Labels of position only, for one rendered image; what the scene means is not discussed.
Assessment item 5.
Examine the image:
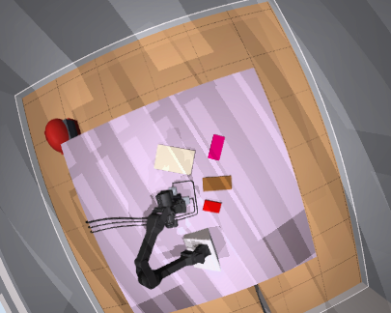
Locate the magenta flat rectangular slab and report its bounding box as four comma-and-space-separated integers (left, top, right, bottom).
208, 134, 225, 160

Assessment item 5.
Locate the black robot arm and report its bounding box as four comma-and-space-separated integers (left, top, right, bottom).
134, 190, 211, 290

